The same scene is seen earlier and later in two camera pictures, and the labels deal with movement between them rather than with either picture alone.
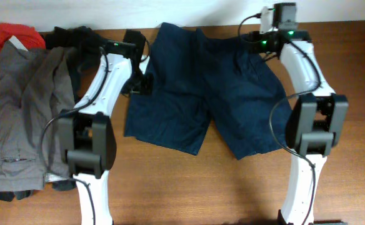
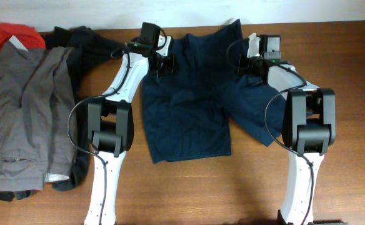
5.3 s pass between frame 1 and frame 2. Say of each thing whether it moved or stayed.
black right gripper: moved
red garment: stayed
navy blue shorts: moved
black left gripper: moved
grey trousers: stayed
